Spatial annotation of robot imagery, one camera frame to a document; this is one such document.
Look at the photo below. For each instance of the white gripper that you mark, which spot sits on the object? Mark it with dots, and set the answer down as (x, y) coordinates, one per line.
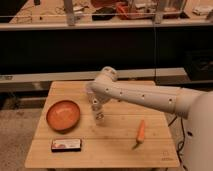
(97, 107)

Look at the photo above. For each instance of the small clear plastic bottle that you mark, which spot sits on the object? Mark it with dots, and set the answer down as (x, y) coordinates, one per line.
(99, 118)

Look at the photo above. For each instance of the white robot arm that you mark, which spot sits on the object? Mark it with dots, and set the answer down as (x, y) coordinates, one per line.
(193, 105)

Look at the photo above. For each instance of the orange bowl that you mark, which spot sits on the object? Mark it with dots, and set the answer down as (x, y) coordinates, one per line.
(63, 115)

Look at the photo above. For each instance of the black and white box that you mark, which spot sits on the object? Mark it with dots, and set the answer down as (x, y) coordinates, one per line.
(66, 145)

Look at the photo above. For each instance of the wooden table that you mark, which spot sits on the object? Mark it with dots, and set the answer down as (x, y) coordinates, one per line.
(103, 146)

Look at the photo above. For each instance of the orange carrot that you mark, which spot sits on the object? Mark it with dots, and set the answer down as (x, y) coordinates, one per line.
(140, 135)

